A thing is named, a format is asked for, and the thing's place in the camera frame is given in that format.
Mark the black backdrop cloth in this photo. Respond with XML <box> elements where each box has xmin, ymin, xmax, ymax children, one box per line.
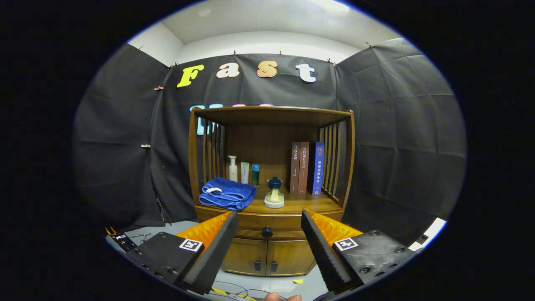
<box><xmin>72</xmin><ymin>38</ymin><xmax>466</xmax><ymax>247</ymax></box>

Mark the reddish brown book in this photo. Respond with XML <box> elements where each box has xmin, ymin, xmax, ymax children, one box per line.
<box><xmin>298</xmin><ymin>142</ymin><xmax>310</xmax><ymax>195</ymax></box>

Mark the dark brown book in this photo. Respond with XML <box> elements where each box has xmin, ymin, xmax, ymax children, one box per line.
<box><xmin>290</xmin><ymin>142</ymin><xmax>301</xmax><ymax>194</ymax></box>

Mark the wooden cabinet countertop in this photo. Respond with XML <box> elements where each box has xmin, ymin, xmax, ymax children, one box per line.
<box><xmin>196</xmin><ymin>190</ymin><xmax>343</xmax><ymax>214</ymax></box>

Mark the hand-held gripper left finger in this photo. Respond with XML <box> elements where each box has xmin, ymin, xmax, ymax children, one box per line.
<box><xmin>125</xmin><ymin>211</ymin><xmax>239</xmax><ymax>295</ymax></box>

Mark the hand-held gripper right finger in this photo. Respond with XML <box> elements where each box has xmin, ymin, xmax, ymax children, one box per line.
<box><xmin>301</xmin><ymin>209</ymin><xmax>418</xmax><ymax>292</ymax></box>

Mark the brown wooden cabinet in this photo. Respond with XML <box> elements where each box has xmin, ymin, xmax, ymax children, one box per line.
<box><xmin>188</xmin><ymin>105</ymin><xmax>355</xmax><ymax>277</ymax></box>

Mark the folded blue towel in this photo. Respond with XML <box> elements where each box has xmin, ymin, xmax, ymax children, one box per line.
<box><xmin>199</xmin><ymin>177</ymin><xmax>256</xmax><ymax>211</ymax></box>

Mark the white panel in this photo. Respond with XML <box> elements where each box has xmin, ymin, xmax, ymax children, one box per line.
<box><xmin>409</xmin><ymin>217</ymin><xmax>447</xmax><ymax>251</ymax></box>

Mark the yellow black striped floor tape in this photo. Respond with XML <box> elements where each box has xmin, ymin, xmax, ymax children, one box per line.
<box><xmin>211</xmin><ymin>286</ymin><xmax>255</xmax><ymax>301</ymax></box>

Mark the wooden cabinet door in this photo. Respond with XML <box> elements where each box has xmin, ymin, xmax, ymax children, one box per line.
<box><xmin>222</xmin><ymin>237</ymin><xmax>268</xmax><ymax>276</ymax></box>
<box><xmin>266</xmin><ymin>239</ymin><xmax>317</xmax><ymax>276</ymax></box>

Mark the thin floor cable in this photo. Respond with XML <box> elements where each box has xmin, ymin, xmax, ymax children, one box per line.
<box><xmin>211</xmin><ymin>280</ymin><xmax>268</xmax><ymax>301</ymax></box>

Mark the blue book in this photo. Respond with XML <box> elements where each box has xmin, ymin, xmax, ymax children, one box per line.
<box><xmin>312</xmin><ymin>142</ymin><xmax>325</xmax><ymax>196</ymax></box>

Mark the black electronics box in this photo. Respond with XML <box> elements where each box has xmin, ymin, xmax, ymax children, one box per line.
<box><xmin>105</xmin><ymin>227</ymin><xmax>140</xmax><ymax>253</ymax></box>

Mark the wooden drawer with black knob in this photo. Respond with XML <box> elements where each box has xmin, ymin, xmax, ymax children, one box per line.
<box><xmin>196</xmin><ymin>210</ymin><xmax>344</xmax><ymax>241</ymax></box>

